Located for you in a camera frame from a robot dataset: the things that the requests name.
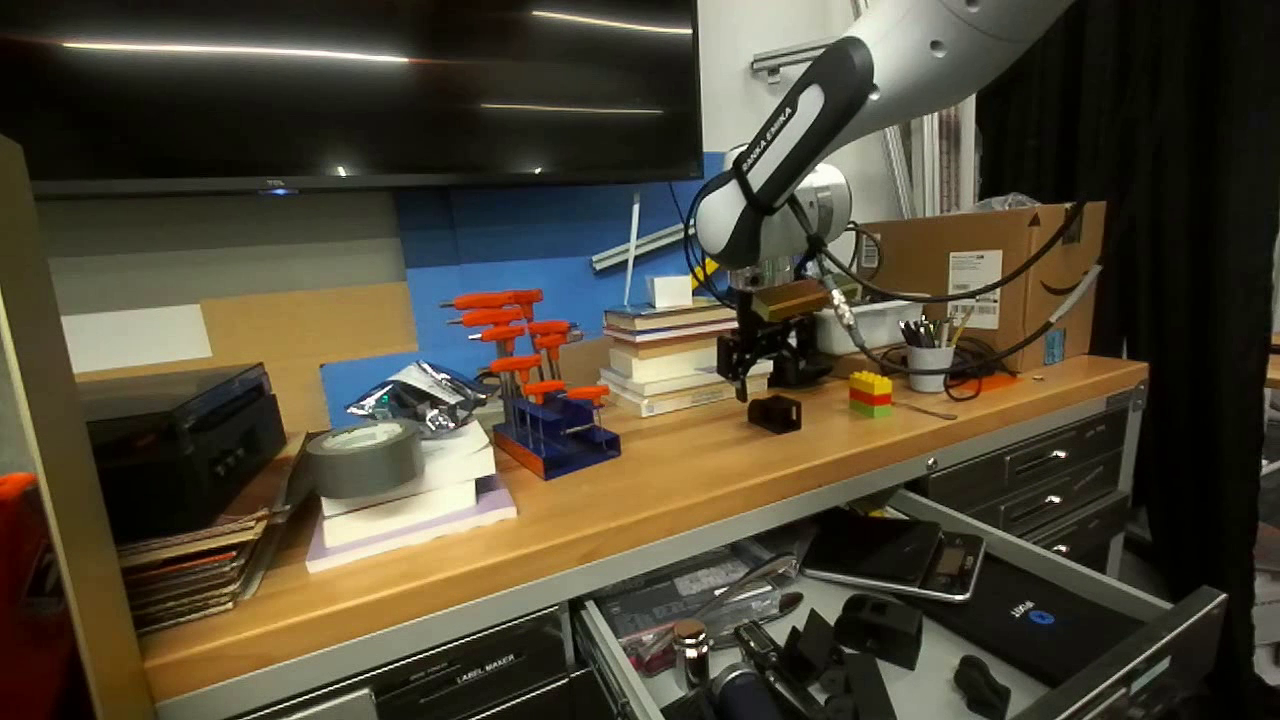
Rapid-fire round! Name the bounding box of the wooden upright post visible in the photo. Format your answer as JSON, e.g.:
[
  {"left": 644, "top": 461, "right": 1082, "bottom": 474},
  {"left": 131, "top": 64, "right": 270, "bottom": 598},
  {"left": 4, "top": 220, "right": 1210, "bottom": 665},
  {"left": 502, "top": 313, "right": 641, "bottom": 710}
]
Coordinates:
[{"left": 0, "top": 130, "right": 156, "bottom": 720}]

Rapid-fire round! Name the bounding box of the black cylindrical lens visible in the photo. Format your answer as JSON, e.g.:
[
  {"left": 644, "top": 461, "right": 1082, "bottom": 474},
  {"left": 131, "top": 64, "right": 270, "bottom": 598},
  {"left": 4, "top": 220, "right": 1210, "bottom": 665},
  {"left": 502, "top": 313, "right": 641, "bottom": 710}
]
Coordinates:
[{"left": 670, "top": 623, "right": 804, "bottom": 720}]

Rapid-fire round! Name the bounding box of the stack of flat boards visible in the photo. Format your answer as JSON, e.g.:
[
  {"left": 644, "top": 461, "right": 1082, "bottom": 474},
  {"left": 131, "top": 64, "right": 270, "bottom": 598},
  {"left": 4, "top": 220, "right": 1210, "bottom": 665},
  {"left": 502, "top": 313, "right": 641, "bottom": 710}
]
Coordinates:
[{"left": 114, "top": 435, "right": 317, "bottom": 636}]

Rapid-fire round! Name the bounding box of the metal wall bar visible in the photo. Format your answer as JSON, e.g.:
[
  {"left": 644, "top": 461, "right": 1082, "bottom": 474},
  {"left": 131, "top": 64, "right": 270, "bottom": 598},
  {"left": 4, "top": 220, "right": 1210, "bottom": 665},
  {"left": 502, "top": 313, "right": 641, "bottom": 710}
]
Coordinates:
[{"left": 749, "top": 37, "right": 834, "bottom": 80}]

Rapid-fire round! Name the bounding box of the black flat screen monitor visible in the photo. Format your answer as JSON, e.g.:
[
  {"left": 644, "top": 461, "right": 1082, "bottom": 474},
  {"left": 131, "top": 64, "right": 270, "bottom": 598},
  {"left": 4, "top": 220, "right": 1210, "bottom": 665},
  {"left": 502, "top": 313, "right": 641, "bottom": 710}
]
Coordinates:
[{"left": 0, "top": 0, "right": 708, "bottom": 195}]

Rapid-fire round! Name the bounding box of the white plastic bin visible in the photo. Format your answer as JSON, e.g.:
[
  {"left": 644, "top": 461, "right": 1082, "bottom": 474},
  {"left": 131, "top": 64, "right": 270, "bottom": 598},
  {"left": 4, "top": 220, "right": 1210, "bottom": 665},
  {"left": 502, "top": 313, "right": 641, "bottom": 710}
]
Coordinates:
[{"left": 813, "top": 294, "right": 913, "bottom": 359}]

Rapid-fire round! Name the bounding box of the red T-handle hex key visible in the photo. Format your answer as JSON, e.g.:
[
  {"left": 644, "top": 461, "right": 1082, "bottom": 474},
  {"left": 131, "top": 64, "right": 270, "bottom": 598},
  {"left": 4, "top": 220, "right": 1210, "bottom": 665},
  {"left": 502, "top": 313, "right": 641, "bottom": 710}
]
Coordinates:
[
  {"left": 526, "top": 315, "right": 579, "bottom": 405},
  {"left": 452, "top": 287, "right": 549, "bottom": 321},
  {"left": 490, "top": 353, "right": 549, "bottom": 416},
  {"left": 557, "top": 381, "right": 614, "bottom": 432},
  {"left": 454, "top": 308, "right": 531, "bottom": 334},
  {"left": 468, "top": 322, "right": 537, "bottom": 357},
  {"left": 519, "top": 377, "right": 570, "bottom": 432}
]

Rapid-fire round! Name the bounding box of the dark drawer cabinet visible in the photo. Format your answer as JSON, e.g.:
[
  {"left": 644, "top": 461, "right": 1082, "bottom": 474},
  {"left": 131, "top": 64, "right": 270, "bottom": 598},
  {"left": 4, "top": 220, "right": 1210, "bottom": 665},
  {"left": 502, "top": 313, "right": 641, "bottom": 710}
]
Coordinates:
[{"left": 237, "top": 397, "right": 1153, "bottom": 720}]

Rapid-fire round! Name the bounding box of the yellowish wrist camera box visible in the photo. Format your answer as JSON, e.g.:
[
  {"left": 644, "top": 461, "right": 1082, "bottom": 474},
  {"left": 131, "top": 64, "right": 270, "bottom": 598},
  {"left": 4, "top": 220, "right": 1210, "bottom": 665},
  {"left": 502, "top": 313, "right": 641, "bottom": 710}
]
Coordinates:
[{"left": 751, "top": 277, "right": 832, "bottom": 322}]

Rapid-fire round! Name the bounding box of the brown cardboard sheet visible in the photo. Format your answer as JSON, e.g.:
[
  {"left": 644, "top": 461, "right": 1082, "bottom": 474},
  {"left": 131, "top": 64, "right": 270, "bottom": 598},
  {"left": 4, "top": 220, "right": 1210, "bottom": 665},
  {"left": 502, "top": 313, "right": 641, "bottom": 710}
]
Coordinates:
[{"left": 196, "top": 278, "right": 419, "bottom": 435}]

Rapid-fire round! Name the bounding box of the pale flat board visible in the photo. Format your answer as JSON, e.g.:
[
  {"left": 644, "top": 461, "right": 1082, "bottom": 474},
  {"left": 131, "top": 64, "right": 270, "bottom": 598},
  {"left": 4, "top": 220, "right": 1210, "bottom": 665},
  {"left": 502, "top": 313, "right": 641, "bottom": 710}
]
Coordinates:
[{"left": 301, "top": 479, "right": 519, "bottom": 576}]

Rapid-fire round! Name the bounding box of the open metal drawer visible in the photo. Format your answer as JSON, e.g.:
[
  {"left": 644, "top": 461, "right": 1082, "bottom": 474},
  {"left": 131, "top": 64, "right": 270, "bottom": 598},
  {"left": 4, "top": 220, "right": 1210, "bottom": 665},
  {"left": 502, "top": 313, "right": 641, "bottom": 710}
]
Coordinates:
[{"left": 570, "top": 484, "right": 1230, "bottom": 720}]

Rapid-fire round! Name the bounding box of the silver metal square ruler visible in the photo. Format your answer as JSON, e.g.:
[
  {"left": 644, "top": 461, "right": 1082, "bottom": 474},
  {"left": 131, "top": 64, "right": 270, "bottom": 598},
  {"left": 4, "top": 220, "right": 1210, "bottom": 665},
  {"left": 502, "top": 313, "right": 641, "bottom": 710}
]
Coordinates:
[{"left": 589, "top": 215, "right": 697, "bottom": 277}]

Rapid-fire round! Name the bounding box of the silver foil bag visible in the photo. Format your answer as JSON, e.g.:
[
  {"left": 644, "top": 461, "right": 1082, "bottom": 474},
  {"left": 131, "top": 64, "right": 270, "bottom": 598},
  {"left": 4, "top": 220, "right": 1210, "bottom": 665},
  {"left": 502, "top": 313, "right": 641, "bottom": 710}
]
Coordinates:
[{"left": 346, "top": 359, "right": 497, "bottom": 435}]

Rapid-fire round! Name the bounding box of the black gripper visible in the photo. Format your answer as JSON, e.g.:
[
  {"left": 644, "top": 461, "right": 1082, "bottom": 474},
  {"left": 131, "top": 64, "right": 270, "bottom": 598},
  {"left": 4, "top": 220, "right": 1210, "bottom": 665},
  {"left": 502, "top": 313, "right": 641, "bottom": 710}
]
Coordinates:
[{"left": 716, "top": 299, "right": 804, "bottom": 405}]

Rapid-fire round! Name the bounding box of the red rounded object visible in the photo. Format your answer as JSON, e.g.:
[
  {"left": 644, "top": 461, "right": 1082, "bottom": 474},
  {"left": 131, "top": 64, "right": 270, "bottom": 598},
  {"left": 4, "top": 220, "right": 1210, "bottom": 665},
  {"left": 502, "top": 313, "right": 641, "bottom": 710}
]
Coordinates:
[{"left": 0, "top": 469, "right": 77, "bottom": 720}]

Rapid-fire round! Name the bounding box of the black blocky part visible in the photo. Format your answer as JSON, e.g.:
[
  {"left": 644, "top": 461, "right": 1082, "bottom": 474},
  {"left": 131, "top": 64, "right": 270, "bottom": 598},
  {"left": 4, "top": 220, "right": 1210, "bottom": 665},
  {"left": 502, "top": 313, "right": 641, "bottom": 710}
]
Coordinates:
[{"left": 832, "top": 591, "right": 928, "bottom": 673}]

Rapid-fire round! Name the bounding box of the brown cardboard box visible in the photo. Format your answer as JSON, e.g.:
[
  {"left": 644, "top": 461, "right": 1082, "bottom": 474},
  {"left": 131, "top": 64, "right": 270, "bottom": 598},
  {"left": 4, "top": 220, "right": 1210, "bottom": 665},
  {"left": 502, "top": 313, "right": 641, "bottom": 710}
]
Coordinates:
[{"left": 854, "top": 195, "right": 1111, "bottom": 364}]

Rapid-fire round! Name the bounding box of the wide pale book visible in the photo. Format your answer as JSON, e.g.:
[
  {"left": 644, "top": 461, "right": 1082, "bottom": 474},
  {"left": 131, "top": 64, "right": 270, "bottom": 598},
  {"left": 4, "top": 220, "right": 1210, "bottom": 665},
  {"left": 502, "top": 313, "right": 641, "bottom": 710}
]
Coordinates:
[{"left": 599, "top": 357, "right": 751, "bottom": 418}]

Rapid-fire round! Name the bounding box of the black angular part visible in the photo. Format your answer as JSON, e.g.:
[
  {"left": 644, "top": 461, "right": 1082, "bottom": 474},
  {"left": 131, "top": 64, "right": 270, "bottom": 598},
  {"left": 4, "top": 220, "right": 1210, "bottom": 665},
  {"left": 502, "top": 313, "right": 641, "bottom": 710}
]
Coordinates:
[{"left": 801, "top": 655, "right": 898, "bottom": 720}]

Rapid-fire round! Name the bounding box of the black curtain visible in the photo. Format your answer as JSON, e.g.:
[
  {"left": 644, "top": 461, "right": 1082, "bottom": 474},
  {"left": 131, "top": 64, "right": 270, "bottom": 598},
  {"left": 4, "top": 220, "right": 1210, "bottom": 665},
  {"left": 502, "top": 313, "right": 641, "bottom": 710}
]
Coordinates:
[{"left": 977, "top": 0, "right": 1280, "bottom": 720}]

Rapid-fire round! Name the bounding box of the black notebook with blue logo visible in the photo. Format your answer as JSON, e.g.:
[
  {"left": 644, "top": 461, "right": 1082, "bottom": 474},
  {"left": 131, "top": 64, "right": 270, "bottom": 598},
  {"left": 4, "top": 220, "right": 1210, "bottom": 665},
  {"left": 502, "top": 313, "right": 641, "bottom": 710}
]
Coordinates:
[{"left": 925, "top": 555, "right": 1174, "bottom": 690}]

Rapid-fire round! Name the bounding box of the thick cream paged book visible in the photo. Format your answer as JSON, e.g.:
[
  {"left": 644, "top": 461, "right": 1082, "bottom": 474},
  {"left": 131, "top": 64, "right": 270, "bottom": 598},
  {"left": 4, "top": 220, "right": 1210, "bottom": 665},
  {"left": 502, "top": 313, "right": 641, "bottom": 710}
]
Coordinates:
[{"left": 604, "top": 326, "right": 732, "bottom": 388}]

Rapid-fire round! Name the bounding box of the black digital scale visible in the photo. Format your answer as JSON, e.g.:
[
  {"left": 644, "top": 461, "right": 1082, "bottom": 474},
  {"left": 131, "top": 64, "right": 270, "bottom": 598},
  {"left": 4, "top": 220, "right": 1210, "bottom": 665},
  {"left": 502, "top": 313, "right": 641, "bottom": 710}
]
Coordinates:
[{"left": 801, "top": 509, "right": 993, "bottom": 608}]

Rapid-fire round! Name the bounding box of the yellow red green block stack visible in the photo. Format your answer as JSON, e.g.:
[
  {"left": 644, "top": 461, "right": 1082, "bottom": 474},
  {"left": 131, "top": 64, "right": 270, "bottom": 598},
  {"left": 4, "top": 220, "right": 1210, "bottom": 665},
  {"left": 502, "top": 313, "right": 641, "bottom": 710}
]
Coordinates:
[{"left": 845, "top": 369, "right": 896, "bottom": 416}]

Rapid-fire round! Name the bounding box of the blue wall board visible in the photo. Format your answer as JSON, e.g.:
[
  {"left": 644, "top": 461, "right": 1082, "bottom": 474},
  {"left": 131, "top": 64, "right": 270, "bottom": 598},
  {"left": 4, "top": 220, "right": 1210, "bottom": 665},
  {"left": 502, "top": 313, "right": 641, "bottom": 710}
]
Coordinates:
[{"left": 317, "top": 150, "right": 734, "bottom": 432}]

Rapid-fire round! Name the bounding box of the white paper sheet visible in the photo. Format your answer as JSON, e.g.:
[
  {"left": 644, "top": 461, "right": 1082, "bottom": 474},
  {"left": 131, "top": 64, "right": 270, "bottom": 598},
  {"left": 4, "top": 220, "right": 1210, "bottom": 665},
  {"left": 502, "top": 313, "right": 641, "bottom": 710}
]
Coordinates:
[{"left": 61, "top": 299, "right": 216, "bottom": 377}]

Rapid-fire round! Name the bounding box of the white pen cup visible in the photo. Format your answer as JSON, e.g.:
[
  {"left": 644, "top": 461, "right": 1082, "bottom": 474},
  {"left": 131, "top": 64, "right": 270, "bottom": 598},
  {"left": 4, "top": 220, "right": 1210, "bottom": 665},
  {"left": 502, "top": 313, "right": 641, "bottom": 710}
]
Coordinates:
[{"left": 898, "top": 315, "right": 958, "bottom": 397}]

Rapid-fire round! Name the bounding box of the grey duct tape roll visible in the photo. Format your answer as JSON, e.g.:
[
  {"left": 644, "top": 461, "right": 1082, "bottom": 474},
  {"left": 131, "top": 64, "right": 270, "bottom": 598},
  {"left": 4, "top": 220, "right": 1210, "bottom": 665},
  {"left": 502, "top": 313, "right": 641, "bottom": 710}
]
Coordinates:
[{"left": 301, "top": 416, "right": 426, "bottom": 503}]

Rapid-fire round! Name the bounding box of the small black plug part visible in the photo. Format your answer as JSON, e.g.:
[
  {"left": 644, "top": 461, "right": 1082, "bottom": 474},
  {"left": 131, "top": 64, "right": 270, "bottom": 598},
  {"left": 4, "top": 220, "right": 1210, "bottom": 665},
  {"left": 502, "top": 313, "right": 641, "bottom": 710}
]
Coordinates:
[{"left": 948, "top": 653, "right": 1014, "bottom": 720}]

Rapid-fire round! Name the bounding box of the thin dark cover book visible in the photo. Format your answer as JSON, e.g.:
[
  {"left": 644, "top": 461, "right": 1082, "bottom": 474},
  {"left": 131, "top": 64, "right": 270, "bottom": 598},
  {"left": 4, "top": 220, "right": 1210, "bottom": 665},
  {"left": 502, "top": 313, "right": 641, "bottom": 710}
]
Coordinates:
[{"left": 599, "top": 299, "right": 744, "bottom": 334}]

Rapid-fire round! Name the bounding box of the black looped cable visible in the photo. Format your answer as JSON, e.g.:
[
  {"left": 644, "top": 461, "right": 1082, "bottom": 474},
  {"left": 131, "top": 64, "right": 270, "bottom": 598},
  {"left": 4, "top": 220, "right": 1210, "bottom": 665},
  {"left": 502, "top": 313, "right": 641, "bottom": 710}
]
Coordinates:
[{"left": 938, "top": 332, "right": 1022, "bottom": 405}]

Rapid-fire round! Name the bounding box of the black equipment case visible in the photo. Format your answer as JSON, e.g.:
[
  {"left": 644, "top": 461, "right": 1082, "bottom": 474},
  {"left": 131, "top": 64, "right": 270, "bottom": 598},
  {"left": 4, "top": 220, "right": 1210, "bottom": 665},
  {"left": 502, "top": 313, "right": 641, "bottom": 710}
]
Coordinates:
[{"left": 80, "top": 359, "right": 291, "bottom": 544}]

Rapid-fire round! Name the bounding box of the clear plastic bag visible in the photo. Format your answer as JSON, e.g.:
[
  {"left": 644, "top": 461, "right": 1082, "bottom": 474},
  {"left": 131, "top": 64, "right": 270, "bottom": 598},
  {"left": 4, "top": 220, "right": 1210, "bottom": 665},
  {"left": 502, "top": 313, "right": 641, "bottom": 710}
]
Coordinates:
[{"left": 595, "top": 537, "right": 813, "bottom": 673}]

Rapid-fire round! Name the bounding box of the thin white rod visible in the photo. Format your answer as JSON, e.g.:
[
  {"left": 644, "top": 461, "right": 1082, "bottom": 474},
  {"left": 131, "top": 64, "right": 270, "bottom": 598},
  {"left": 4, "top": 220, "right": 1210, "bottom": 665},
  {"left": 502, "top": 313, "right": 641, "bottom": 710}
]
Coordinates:
[{"left": 621, "top": 192, "right": 646, "bottom": 313}]

